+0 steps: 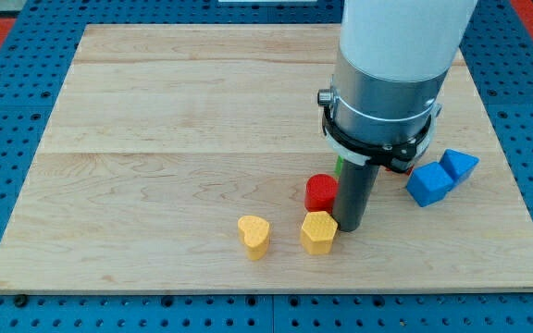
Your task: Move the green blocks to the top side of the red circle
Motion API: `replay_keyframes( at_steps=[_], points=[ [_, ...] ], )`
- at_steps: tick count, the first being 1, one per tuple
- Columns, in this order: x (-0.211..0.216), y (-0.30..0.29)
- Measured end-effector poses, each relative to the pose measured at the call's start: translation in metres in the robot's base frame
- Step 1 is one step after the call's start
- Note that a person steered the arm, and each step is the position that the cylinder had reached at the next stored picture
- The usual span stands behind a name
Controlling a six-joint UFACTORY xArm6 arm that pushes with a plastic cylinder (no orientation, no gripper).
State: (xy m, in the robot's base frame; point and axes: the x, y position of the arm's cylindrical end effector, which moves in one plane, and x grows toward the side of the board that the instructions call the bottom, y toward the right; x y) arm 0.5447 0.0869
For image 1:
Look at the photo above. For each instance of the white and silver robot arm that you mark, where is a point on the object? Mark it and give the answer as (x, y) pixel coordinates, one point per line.
(381, 106)

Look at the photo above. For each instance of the red cylinder block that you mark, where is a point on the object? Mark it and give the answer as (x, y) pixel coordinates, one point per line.
(320, 193)

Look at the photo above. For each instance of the yellow heart block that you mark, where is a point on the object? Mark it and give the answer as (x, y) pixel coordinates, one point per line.
(254, 235)

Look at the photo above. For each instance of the green block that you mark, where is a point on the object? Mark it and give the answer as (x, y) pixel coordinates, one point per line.
(338, 167)

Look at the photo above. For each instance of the yellow hexagon block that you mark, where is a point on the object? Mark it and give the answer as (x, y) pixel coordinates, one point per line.
(318, 232)

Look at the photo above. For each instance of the light wooden board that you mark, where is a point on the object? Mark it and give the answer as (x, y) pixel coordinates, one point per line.
(163, 136)

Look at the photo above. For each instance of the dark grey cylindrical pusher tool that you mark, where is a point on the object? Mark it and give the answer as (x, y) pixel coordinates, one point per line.
(354, 187)

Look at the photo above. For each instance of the small red block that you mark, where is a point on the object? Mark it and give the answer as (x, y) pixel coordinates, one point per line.
(406, 172)

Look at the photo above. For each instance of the blue cube block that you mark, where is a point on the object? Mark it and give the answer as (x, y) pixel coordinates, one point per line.
(429, 183)

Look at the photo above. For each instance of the blue triangular block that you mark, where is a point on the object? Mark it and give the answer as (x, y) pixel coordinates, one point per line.
(459, 166)

